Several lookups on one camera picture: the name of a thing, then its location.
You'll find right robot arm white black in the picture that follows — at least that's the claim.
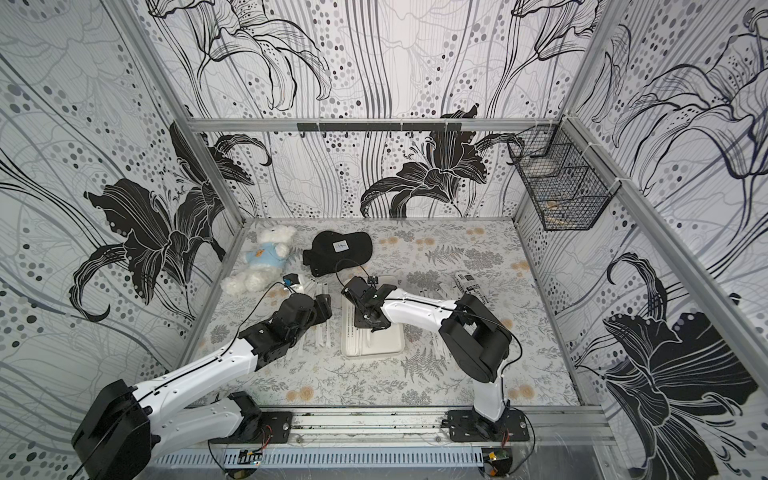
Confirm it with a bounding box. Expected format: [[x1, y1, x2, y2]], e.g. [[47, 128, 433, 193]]
[[341, 276, 513, 422]]

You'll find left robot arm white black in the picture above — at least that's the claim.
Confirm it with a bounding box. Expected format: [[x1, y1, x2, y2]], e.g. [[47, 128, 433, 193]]
[[71, 293, 332, 479]]

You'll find white storage tray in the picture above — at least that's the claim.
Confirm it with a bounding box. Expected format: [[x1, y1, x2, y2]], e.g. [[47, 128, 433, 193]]
[[340, 277, 405, 360]]

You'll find left pile wrapped straw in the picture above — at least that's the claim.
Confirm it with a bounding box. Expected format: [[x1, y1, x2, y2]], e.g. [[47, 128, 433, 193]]
[[315, 283, 330, 348]]

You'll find black cap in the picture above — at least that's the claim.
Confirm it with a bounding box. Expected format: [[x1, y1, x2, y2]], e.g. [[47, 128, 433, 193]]
[[302, 230, 373, 277]]

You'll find white teddy bear blue shirt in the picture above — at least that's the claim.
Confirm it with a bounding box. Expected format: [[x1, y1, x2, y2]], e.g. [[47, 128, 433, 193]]
[[220, 225, 297, 296]]

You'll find small remote device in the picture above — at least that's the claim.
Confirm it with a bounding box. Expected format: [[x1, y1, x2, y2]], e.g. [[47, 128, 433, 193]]
[[454, 272, 480, 293]]

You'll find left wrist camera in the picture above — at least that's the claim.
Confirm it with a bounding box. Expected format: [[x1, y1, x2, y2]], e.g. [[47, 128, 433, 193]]
[[282, 273, 302, 289]]

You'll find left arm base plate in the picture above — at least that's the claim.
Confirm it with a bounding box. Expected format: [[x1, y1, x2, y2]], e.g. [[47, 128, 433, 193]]
[[211, 411, 293, 446]]

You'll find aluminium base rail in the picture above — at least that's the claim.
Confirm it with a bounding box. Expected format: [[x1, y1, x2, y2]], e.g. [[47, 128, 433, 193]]
[[150, 406, 616, 457]]

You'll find white cable duct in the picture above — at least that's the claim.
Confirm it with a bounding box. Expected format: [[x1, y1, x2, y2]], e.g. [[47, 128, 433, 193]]
[[150, 447, 483, 469]]

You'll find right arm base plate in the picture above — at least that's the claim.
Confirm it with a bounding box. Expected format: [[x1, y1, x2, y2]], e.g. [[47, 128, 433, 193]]
[[441, 409, 531, 443]]

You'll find black wall bar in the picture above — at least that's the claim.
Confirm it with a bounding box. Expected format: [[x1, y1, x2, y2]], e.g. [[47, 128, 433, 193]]
[[296, 121, 463, 133]]

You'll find black wire basket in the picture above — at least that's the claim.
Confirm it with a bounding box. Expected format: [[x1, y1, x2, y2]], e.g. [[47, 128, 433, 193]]
[[506, 122, 615, 231]]

